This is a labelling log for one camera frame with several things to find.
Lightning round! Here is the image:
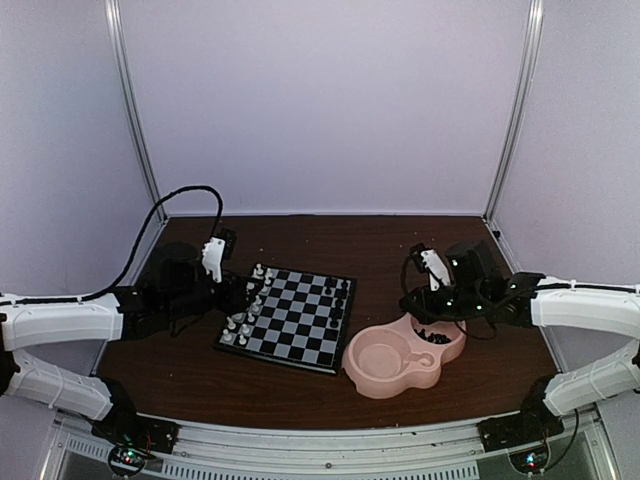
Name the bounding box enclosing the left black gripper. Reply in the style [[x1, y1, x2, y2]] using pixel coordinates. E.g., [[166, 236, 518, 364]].
[[164, 268, 264, 322]]

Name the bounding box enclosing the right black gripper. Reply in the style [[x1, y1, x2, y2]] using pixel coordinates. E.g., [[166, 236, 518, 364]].
[[399, 285, 486, 327]]

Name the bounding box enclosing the black and white chessboard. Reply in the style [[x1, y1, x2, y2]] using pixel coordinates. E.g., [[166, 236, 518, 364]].
[[214, 264, 357, 375]]

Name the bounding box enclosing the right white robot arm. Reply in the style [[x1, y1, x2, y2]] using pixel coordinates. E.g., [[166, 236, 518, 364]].
[[399, 241, 639, 442]]

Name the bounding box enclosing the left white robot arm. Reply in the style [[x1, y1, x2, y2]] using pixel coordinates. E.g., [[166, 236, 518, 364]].
[[1, 240, 253, 444]]

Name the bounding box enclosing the pile of black chess pieces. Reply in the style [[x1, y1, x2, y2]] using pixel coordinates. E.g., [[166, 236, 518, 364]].
[[414, 328, 452, 345]]

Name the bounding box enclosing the pink double pet bowl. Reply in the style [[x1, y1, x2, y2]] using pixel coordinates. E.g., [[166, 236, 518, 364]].
[[342, 313, 466, 399]]

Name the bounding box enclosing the left black cable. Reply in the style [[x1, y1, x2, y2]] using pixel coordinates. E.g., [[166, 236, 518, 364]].
[[74, 183, 224, 301]]

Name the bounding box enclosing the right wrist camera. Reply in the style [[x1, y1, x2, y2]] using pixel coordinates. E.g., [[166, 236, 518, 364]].
[[410, 243, 451, 291]]

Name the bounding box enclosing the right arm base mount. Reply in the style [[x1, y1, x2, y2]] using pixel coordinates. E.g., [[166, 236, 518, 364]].
[[477, 413, 564, 452]]

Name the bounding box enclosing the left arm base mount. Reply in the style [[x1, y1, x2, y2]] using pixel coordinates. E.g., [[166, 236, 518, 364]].
[[89, 416, 179, 454]]

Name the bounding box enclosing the front aluminium rail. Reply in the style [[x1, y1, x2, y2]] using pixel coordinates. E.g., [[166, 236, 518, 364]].
[[49, 389, 609, 480]]

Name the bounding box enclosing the right aluminium frame post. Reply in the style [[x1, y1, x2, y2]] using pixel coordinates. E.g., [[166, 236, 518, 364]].
[[483, 0, 545, 224]]

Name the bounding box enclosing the aluminium frame post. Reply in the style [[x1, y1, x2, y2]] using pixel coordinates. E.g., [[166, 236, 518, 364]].
[[104, 0, 161, 204], [483, 0, 545, 224]]

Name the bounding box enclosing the left aluminium frame post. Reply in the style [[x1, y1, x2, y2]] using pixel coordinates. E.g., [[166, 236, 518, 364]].
[[104, 0, 161, 204]]

